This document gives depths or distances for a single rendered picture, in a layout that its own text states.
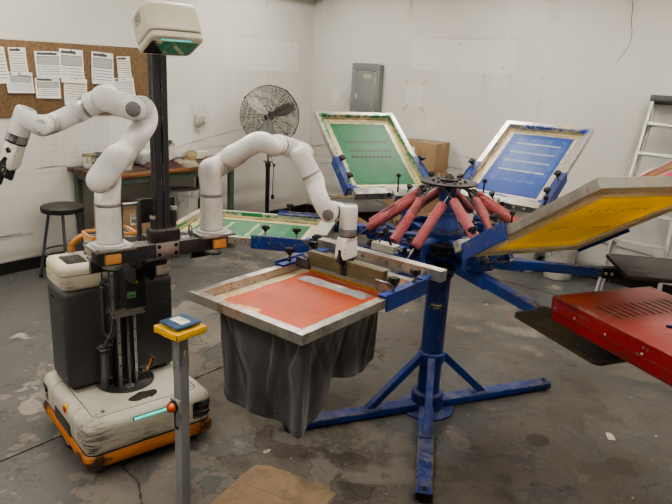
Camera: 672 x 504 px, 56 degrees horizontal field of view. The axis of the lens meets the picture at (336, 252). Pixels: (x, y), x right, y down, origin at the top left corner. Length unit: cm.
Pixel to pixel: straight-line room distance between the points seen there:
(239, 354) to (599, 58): 481
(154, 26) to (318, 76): 580
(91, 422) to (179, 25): 173
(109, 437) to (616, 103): 508
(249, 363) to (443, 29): 526
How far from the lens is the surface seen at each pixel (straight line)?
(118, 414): 310
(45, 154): 603
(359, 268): 260
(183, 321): 224
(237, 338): 247
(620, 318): 224
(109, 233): 251
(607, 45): 644
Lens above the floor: 183
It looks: 16 degrees down
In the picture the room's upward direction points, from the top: 3 degrees clockwise
